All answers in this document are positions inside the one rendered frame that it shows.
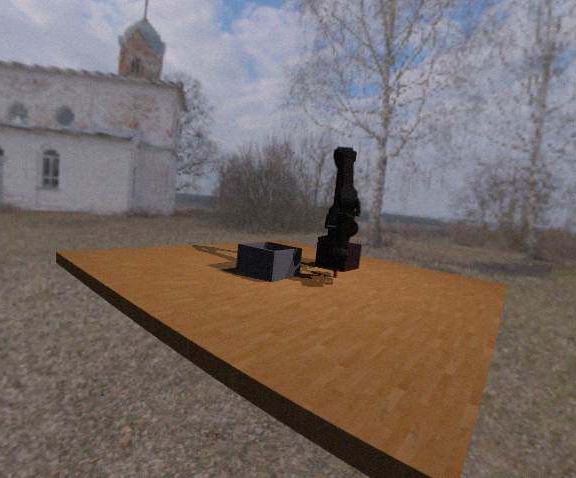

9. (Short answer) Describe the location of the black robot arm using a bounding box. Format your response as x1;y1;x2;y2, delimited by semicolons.
318;146;360;247

